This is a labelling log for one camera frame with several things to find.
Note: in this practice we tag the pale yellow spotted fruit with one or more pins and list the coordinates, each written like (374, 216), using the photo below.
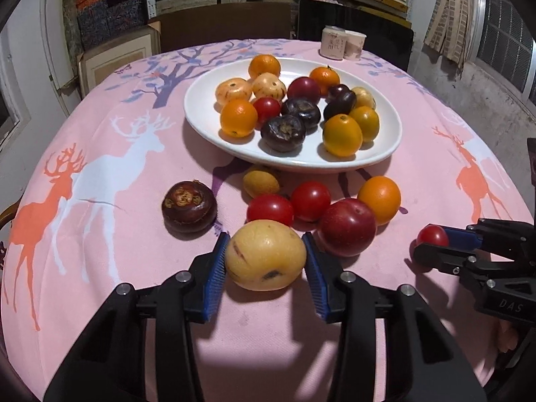
(265, 255)

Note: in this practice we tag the small dark water chestnut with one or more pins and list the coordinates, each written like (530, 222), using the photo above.
(340, 108)
(338, 91)

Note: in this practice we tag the yellow-green citrus fruit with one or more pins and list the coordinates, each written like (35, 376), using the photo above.
(365, 122)

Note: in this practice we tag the brown chair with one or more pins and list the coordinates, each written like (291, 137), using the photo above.
(226, 25)

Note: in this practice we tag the grilled window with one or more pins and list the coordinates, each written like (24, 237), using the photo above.
(506, 37)

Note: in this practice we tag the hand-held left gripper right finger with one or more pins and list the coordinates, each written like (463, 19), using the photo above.
(316, 278)

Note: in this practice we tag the wooden chair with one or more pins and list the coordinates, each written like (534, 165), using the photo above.
(8, 215)

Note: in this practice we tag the large orange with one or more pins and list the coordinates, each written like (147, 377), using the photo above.
(264, 67)

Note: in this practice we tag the bamboo blind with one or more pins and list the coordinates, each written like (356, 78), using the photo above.
(454, 16)

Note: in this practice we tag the paper cup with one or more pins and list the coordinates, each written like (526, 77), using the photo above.
(354, 46)

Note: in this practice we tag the framed picture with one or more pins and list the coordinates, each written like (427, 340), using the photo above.
(117, 58)

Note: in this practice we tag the small yellow fruit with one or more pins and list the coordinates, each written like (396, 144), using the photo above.
(261, 182)

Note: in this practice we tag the tangerine with stem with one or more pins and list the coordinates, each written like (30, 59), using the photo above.
(324, 80)

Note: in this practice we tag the red plum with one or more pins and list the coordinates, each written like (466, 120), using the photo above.
(303, 90)
(346, 227)

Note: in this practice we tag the red cherry tomato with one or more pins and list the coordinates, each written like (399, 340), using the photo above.
(432, 235)
(310, 201)
(266, 109)
(270, 211)

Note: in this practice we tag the person's right hand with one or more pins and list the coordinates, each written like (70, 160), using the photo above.
(507, 339)

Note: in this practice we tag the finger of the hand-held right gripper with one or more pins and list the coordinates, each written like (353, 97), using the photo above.
(437, 257)
(460, 238)

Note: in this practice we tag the pale peach-coloured fruit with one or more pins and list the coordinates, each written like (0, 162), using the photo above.
(269, 86)
(233, 91)

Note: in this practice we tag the white plate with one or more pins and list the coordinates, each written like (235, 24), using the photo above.
(201, 109)

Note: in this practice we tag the pink deer-print tablecloth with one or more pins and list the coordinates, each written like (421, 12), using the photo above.
(125, 238)

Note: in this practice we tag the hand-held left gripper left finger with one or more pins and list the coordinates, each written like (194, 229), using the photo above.
(213, 276)

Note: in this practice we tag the blue patterned boxes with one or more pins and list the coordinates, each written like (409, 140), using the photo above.
(109, 19)

